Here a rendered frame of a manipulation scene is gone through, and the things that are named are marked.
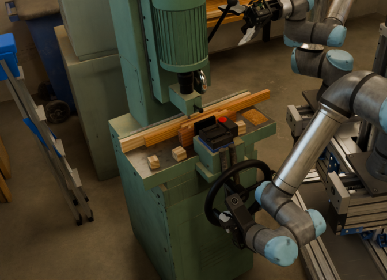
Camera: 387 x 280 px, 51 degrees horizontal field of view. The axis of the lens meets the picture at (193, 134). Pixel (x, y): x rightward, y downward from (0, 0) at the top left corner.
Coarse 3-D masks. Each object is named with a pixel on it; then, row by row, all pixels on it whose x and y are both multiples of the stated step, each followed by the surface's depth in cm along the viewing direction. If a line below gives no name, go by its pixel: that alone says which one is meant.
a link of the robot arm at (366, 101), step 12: (360, 84) 103; (372, 84) 101; (384, 84) 100; (360, 96) 102; (372, 96) 100; (384, 96) 98; (360, 108) 103; (372, 108) 100; (384, 108) 97; (372, 120) 101; (384, 120) 98; (384, 132) 104
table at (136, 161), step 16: (240, 112) 171; (256, 128) 161; (272, 128) 165; (160, 144) 157; (176, 144) 157; (192, 144) 156; (128, 160) 151; (144, 160) 150; (160, 160) 149; (192, 160) 150; (144, 176) 143; (160, 176) 146; (176, 176) 150; (208, 176) 145
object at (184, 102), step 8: (176, 88) 157; (176, 96) 155; (184, 96) 152; (192, 96) 152; (200, 96) 152; (176, 104) 158; (184, 104) 151; (192, 104) 152; (200, 104) 154; (184, 112) 154; (192, 112) 154
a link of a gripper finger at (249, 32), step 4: (248, 28) 139; (252, 28) 138; (248, 32) 138; (252, 32) 139; (244, 36) 137; (248, 36) 135; (240, 40) 136; (244, 40) 137; (248, 40) 138; (240, 44) 136
